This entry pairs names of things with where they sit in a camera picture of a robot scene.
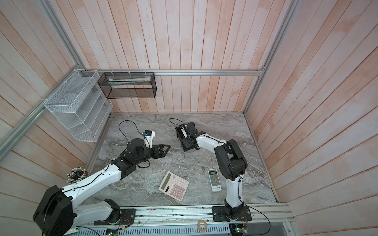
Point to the tape roll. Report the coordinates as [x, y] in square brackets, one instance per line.
[202, 226]

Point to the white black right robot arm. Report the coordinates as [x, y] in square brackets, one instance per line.
[231, 161]

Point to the pink white calculator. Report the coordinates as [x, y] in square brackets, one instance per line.
[174, 186]

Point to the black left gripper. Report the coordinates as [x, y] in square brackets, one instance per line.
[163, 153]

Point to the aluminium frame profile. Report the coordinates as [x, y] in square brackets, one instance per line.
[186, 72]

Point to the black wire mesh basket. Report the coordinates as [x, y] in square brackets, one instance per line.
[124, 85]

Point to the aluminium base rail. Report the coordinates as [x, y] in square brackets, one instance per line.
[255, 220]

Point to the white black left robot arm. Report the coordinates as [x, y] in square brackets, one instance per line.
[60, 210]

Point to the colourful beaded ball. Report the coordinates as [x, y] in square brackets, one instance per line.
[76, 175]

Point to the white remote control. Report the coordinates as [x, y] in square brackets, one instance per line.
[214, 180]

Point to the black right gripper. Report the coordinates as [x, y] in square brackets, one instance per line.
[186, 142]

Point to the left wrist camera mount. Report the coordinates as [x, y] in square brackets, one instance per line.
[148, 138]

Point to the white wire mesh shelf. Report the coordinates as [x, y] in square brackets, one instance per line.
[79, 107]

